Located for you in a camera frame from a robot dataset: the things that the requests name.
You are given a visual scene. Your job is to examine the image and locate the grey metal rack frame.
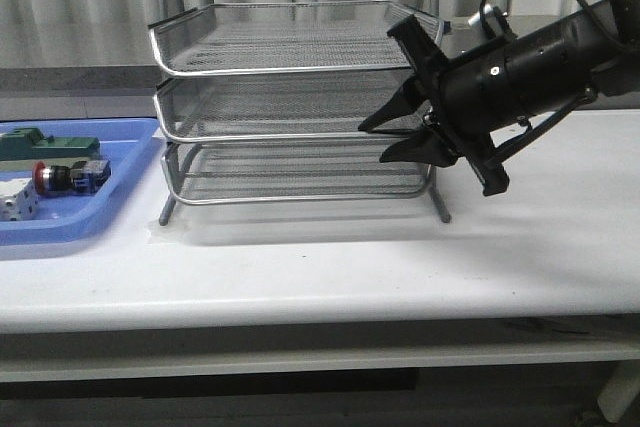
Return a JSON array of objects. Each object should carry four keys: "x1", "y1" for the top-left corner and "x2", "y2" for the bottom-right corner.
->
[{"x1": 157, "y1": 0, "x2": 451, "y2": 224}]

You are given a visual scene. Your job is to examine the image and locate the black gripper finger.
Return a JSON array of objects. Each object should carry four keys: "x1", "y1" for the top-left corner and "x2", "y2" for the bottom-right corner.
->
[
  {"x1": 358, "y1": 80, "x2": 428, "y2": 132},
  {"x1": 379, "y1": 127, "x2": 458, "y2": 167}
]

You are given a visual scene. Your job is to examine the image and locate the white metal block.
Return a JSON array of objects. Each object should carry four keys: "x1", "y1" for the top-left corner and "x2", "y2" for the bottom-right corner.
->
[{"x1": 1, "y1": 178, "x2": 39, "y2": 221}]

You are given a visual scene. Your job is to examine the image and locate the silver mesh top tray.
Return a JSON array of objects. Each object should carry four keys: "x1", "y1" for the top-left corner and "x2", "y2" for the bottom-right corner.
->
[{"x1": 149, "y1": 0, "x2": 444, "y2": 77}]

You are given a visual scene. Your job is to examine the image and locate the red emergency stop button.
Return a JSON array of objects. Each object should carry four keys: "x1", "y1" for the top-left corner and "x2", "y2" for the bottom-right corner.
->
[{"x1": 32, "y1": 159, "x2": 111, "y2": 196}]

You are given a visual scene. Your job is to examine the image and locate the steel back counter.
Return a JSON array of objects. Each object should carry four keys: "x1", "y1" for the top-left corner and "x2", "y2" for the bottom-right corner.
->
[{"x1": 0, "y1": 12, "x2": 640, "y2": 94}]

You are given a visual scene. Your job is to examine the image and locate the silver mesh tray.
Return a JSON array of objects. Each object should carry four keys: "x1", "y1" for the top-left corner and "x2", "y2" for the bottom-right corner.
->
[
  {"x1": 149, "y1": 0, "x2": 444, "y2": 77},
  {"x1": 161, "y1": 137, "x2": 434, "y2": 206},
  {"x1": 154, "y1": 69, "x2": 410, "y2": 143}
]

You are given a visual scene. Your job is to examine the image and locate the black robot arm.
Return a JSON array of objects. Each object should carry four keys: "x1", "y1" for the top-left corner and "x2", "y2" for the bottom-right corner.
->
[{"x1": 359, "y1": 0, "x2": 639, "y2": 196}]

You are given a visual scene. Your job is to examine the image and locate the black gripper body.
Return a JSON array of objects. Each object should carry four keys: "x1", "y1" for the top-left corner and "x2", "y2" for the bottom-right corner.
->
[{"x1": 387, "y1": 14, "x2": 512, "y2": 197}]

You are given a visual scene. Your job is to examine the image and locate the white table leg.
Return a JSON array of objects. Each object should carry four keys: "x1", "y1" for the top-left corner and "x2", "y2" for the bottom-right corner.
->
[{"x1": 597, "y1": 360, "x2": 640, "y2": 423}]

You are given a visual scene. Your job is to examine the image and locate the blue plastic tray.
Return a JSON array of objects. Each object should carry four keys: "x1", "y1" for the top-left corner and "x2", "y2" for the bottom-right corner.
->
[{"x1": 1, "y1": 118, "x2": 163, "y2": 246}]

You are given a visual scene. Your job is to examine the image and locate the silver mesh bottom tray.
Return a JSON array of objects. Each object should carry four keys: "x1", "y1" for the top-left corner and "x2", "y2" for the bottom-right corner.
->
[{"x1": 161, "y1": 137, "x2": 434, "y2": 206}]

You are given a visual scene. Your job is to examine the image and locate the green electrical module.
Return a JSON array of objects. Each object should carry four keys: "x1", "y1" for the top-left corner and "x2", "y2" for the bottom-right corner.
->
[{"x1": 1, "y1": 127, "x2": 101, "y2": 172}]

